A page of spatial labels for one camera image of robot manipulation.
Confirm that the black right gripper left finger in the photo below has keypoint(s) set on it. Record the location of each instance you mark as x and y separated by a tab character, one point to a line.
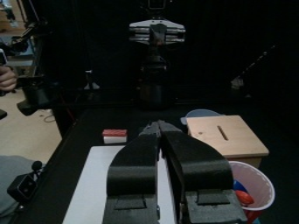
129	172

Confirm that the blue toy in cup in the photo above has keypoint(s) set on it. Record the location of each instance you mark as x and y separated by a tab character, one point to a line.
239	185

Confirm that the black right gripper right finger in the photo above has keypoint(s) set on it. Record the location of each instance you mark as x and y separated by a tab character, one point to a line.
201	169

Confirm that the wooden box with slot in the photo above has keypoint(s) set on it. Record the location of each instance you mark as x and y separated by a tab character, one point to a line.
225	139

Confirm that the white plastic cup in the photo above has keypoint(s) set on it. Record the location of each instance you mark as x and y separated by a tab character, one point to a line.
256	186

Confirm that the person's hand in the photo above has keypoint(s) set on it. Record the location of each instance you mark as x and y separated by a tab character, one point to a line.
6	78

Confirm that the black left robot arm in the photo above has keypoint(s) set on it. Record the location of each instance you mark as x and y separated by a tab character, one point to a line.
153	78

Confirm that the small black camera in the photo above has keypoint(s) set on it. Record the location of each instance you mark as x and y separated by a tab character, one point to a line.
22	185

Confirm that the red toy in cup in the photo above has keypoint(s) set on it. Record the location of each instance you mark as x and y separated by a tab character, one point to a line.
244	197

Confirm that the red and white toy block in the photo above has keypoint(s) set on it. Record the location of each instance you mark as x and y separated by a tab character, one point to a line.
115	136

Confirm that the white paper sheet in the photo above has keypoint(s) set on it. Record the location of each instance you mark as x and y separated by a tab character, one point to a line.
91	186

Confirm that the blue bowl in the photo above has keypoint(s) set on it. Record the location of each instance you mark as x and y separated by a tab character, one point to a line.
200	113

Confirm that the grey tripod stand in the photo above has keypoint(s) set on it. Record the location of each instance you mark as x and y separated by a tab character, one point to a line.
91	80

